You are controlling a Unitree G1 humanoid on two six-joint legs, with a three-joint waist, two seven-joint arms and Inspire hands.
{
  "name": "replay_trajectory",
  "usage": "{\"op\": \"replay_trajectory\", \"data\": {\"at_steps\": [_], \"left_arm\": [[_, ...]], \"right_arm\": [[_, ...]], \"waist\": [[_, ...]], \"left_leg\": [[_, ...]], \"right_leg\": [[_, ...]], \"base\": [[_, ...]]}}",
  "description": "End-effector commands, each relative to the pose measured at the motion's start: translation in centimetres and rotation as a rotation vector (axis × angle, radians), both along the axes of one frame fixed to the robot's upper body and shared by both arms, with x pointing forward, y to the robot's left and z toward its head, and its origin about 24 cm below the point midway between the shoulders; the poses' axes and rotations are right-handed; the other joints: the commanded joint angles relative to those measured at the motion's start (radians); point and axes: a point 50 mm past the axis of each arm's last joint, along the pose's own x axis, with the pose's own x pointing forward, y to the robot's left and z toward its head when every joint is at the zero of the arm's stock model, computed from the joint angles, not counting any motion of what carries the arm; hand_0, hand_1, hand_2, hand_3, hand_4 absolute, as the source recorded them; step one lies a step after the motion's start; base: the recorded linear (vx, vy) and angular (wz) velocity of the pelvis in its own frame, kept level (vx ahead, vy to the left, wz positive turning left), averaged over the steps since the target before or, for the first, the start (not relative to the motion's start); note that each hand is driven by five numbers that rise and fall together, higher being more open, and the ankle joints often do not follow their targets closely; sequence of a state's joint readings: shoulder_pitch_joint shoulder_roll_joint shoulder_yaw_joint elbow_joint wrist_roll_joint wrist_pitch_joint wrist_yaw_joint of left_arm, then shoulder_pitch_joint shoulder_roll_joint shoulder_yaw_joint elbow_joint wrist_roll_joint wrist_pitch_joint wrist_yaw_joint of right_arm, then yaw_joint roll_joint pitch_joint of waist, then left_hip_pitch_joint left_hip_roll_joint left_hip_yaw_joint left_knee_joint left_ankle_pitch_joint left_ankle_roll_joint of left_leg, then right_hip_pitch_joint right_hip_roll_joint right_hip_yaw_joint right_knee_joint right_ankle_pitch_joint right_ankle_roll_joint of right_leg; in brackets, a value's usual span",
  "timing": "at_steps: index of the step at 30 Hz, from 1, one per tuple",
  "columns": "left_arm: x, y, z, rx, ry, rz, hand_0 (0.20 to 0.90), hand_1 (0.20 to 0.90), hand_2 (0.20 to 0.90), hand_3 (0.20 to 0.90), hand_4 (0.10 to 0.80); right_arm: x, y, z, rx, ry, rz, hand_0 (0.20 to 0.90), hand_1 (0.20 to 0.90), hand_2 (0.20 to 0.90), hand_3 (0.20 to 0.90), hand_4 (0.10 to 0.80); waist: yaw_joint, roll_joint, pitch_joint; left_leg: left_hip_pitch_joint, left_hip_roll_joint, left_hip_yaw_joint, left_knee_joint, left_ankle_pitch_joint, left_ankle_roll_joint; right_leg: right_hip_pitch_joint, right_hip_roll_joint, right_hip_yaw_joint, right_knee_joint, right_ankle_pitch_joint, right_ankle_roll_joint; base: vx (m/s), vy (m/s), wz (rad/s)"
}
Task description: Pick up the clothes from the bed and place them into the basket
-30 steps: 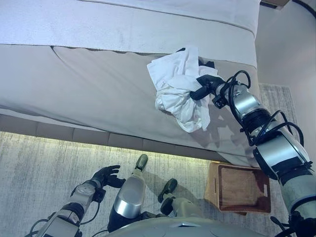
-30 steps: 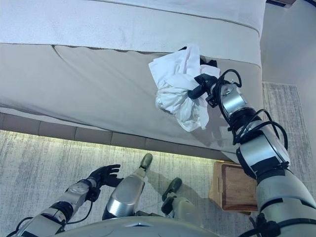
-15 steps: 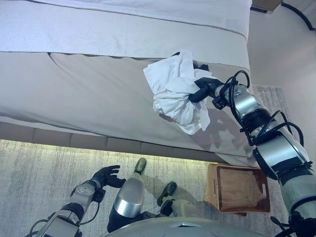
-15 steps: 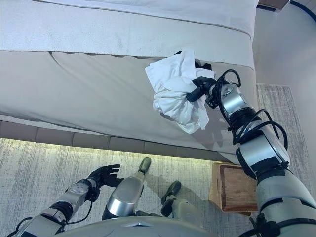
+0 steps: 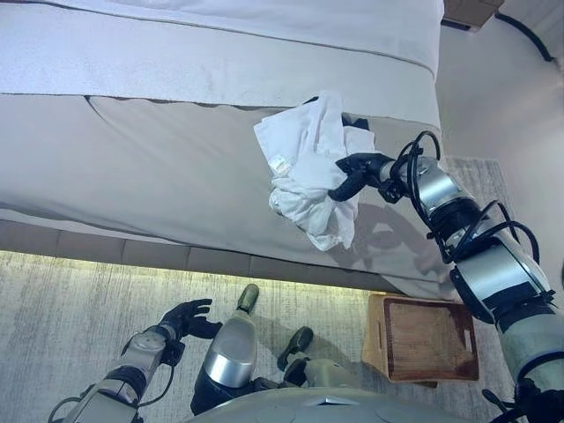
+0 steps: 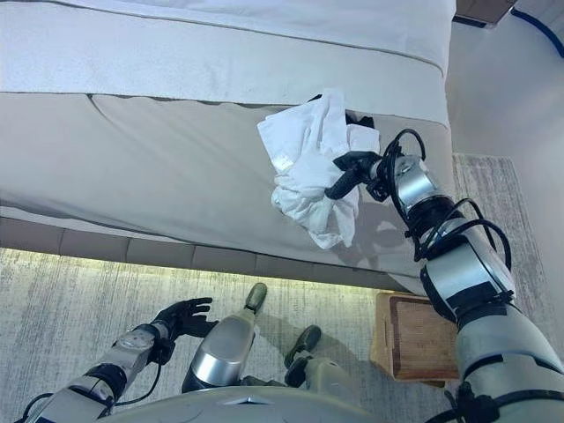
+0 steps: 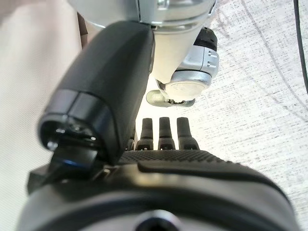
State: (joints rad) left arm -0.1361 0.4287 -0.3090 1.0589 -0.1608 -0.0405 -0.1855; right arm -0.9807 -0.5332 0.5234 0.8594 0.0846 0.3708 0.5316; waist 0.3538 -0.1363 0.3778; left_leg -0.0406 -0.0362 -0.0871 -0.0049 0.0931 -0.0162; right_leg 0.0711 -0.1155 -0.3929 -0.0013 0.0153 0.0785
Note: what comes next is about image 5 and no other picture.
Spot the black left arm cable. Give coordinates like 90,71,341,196
48,363,173,423

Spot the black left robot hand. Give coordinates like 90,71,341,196
159,298,224,340

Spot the white duvet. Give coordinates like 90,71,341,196
56,0,444,67

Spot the large grey area rug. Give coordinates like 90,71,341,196
0,156,516,423

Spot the black floor rail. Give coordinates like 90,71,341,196
493,11,563,63

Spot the black cotton shirt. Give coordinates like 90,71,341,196
303,96,371,131

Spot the white textured blanket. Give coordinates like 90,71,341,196
0,0,440,111

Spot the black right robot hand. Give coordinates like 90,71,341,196
328,152,397,202

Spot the grey robot torso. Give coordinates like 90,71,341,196
187,383,442,423

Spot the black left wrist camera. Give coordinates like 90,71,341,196
160,341,186,366

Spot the silver left robot leg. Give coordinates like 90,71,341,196
191,284,261,415

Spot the brown woven basket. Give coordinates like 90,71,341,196
360,293,480,389

